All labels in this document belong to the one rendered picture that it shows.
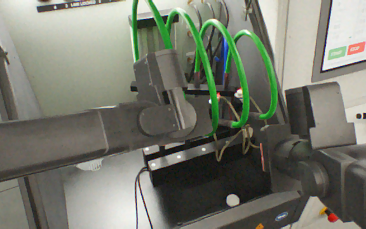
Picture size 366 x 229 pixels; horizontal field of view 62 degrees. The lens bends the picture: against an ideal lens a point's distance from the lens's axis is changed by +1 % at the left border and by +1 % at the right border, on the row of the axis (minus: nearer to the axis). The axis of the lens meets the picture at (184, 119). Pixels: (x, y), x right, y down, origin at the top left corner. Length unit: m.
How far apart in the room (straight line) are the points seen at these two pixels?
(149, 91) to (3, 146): 0.19
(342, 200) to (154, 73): 0.27
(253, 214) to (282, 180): 0.36
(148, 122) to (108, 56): 0.64
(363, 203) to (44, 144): 0.29
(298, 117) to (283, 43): 0.54
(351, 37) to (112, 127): 0.85
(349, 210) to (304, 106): 0.13
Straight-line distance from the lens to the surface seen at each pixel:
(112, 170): 1.08
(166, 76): 0.43
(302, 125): 0.39
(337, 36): 1.02
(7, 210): 2.21
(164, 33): 0.57
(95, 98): 1.06
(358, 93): 1.20
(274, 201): 0.87
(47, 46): 0.95
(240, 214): 0.83
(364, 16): 1.08
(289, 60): 0.93
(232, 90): 0.94
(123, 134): 0.35
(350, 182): 0.30
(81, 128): 0.34
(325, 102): 0.37
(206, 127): 0.52
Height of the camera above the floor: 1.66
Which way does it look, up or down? 42 degrees down
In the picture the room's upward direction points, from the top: straight up
